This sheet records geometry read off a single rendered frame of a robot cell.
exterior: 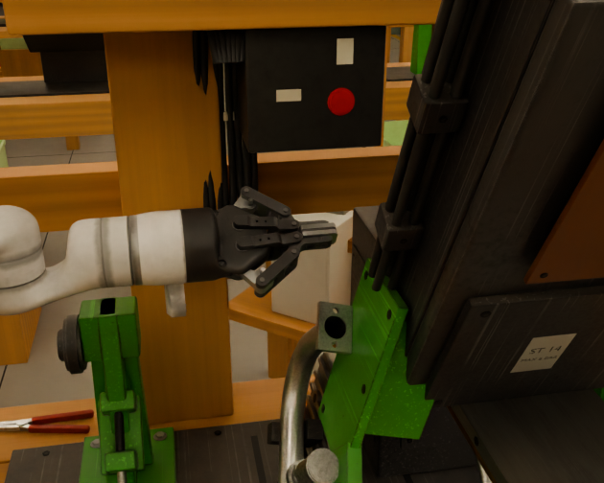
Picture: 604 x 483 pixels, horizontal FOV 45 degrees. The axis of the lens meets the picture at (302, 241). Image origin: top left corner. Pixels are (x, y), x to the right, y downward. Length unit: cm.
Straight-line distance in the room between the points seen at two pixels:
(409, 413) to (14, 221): 44
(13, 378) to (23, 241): 233
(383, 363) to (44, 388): 230
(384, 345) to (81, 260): 30
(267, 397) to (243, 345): 179
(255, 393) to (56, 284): 60
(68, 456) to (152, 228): 52
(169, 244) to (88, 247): 7
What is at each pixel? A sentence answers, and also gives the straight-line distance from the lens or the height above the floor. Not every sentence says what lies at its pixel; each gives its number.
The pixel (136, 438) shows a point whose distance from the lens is 101.
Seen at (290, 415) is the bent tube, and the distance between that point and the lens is 91.
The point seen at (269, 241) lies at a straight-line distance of 74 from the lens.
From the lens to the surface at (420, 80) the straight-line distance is 56.
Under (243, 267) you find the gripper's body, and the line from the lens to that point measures 72.
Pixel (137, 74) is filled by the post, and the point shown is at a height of 143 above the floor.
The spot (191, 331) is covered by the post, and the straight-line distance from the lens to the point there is 112.
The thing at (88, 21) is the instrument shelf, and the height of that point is 151.
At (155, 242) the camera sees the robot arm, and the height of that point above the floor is 133.
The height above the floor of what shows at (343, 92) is 142.
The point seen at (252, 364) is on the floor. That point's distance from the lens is 292.
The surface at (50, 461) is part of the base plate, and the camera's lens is 115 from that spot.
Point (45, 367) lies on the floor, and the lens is 306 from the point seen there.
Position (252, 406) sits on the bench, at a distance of 123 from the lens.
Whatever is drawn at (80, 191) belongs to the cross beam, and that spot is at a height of 125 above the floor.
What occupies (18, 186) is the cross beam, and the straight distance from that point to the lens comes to 113.
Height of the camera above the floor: 162
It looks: 24 degrees down
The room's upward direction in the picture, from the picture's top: straight up
